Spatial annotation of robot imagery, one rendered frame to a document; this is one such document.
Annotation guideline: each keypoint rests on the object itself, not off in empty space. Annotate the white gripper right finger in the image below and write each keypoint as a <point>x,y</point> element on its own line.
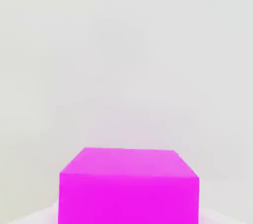
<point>212,218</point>

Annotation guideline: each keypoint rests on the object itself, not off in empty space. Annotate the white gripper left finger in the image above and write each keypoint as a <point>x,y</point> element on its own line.
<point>44,217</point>

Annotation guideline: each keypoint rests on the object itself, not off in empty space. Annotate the small magenta cube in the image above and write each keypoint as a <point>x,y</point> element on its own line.
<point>128,194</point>

